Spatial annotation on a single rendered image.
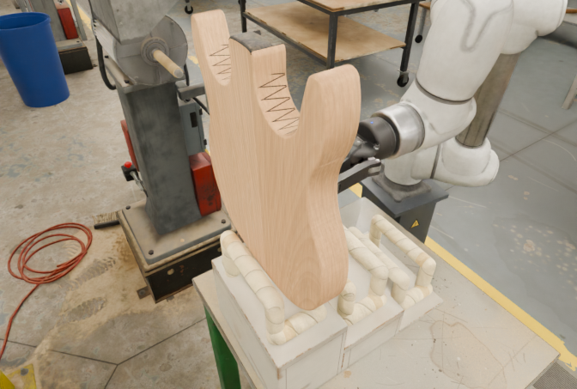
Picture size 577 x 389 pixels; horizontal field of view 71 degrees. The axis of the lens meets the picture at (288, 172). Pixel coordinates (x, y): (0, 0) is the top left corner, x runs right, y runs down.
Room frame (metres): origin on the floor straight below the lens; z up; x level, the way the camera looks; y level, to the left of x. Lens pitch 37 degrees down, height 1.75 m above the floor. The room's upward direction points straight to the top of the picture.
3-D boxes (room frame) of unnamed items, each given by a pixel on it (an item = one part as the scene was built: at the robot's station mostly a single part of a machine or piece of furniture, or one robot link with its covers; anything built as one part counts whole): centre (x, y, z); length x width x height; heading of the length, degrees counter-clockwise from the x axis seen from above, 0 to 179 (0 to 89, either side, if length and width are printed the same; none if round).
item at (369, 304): (0.49, -0.15, 1.04); 0.11 x 0.03 x 0.03; 123
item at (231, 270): (0.53, 0.11, 1.15); 0.03 x 0.03 x 0.09
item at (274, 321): (0.39, 0.02, 1.15); 0.03 x 0.03 x 0.09
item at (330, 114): (0.36, -0.03, 1.56); 0.07 x 0.04 x 0.10; 32
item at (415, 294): (0.57, -0.29, 0.96); 0.11 x 0.03 x 0.03; 123
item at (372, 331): (0.57, -0.10, 0.98); 0.27 x 0.16 x 0.09; 33
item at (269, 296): (0.46, 0.07, 1.20); 0.20 x 0.03 x 0.03; 32
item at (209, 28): (0.58, 0.11, 1.55); 0.07 x 0.04 x 0.09; 32
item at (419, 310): (0.65, -0.23, 0.94); 0.27 x 0.15 x 0.01; 33
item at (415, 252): (0.67, -0.27, 1.04); 0.20 x 0.03 x 0.03; 32
